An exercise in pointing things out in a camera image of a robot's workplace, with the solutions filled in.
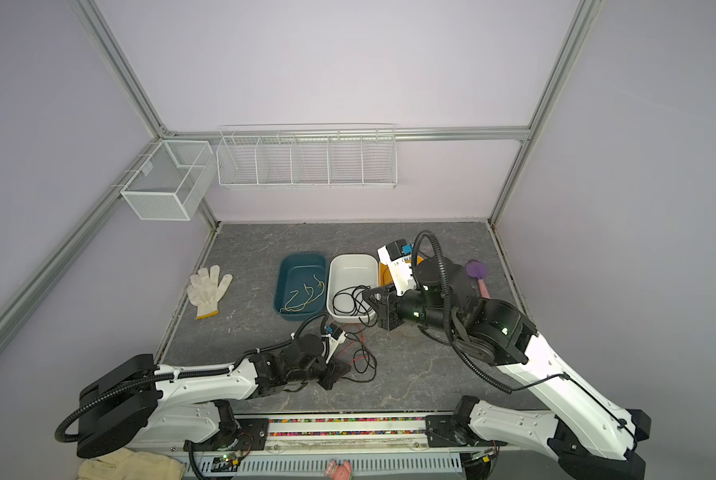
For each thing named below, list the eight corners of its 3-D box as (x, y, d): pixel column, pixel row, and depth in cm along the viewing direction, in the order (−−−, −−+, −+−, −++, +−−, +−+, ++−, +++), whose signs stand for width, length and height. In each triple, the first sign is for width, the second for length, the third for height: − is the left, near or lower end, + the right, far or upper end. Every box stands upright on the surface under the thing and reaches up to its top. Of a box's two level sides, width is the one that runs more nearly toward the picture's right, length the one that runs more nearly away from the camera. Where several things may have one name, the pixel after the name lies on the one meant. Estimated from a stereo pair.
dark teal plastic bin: (272, 320, 96) (266, 311, 91) (285, 263, 111) (281, 253, 106) (326, 320, 96) (323, 311, 91) (332, 263, 111) (330, 253, 106)
